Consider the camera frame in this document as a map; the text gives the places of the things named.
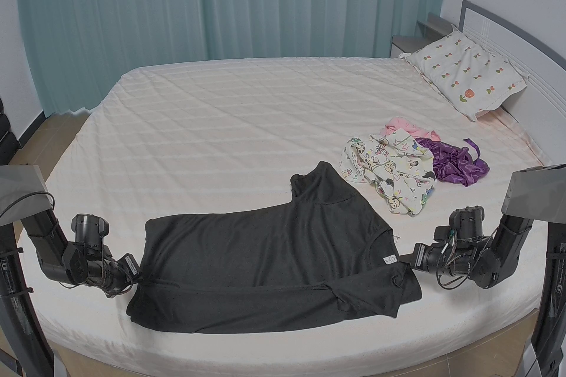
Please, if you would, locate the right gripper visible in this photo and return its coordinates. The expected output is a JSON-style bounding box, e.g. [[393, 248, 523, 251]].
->
[[409, 244, 448, 274]]

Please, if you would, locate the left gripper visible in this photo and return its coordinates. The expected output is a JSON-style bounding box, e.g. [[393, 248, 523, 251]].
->
[[103, 252, 143, 292]]

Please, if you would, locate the black T-shirt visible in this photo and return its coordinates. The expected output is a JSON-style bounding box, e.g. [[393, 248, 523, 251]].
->
[[126, 161, 422, 334]]

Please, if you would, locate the bed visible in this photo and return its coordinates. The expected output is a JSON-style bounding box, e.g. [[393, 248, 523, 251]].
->
[[13, 0, 566, 369]]

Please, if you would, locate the white printed garment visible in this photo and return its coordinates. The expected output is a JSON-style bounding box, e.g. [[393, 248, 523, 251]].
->
[[340, 129, 436, 217]]

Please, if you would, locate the purple garment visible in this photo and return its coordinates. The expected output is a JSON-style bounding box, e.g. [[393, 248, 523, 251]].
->
[[415, 137, 491, 188]]

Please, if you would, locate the pink garment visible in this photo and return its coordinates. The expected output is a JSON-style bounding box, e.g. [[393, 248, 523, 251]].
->
[[381, 116, 442, 142]]

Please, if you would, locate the black chest of drawers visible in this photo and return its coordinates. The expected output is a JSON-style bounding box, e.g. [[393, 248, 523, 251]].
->
[[0, 97, 20, 166]]

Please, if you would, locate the white printed pillow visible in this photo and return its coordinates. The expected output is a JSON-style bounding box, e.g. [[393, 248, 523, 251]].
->
[[399, 31, 529, 122]]

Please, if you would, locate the grey bedside table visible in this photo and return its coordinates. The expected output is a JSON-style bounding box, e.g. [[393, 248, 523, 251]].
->
[[391, 12, 460, 59]]

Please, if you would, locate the black cable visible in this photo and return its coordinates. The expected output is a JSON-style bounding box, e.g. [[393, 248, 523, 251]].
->
[[0, 191, 56, 219], [435, 265, 469, 290]]

